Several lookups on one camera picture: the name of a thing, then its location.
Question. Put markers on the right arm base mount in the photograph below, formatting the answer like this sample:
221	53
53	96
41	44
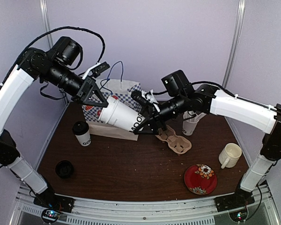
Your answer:
238	199

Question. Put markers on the aluminium front rail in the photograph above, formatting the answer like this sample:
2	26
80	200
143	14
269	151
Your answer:
198	211

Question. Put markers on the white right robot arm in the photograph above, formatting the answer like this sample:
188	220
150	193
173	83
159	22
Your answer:
212	98

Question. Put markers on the red floral plate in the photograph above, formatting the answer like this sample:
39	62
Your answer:
200	179

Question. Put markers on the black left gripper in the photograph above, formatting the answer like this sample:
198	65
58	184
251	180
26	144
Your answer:
85	91

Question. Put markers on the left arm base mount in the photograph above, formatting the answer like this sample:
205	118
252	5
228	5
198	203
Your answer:
49	199

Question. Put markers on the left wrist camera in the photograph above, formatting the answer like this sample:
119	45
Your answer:
96	70

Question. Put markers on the black plastic lid stack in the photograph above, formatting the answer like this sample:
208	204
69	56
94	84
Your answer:
64	169

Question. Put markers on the brown pulp cup carrier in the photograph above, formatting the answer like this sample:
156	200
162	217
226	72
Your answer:
176	143

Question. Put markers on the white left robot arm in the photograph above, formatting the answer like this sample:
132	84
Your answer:
52	66

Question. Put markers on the blue checkered paper bag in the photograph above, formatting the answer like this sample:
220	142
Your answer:
113	85

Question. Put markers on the white paper coffee cup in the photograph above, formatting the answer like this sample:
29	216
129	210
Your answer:
84	139

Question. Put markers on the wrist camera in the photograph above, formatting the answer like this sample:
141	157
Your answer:
96	70
145	99

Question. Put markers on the black plastic cup lid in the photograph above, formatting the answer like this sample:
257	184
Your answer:
80	128

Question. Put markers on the white cup holding straws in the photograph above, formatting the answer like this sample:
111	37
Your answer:
190	121

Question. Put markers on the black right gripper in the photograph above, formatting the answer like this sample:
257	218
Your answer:
151	120

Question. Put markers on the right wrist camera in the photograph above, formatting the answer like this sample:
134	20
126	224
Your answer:
145	99

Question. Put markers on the cream ceramic mug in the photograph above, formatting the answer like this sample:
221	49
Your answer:
230	155

